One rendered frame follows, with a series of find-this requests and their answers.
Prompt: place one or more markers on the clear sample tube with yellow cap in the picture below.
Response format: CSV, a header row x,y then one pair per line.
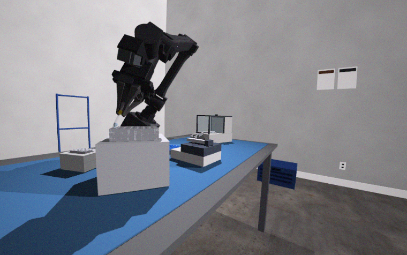
x,y
117,120

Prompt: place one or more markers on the blue bench mat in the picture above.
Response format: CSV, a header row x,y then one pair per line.
x,y
45,210

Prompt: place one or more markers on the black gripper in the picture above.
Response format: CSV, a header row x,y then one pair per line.
x,y
131,88

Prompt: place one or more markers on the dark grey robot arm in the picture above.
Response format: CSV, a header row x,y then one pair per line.
x,y
140,54

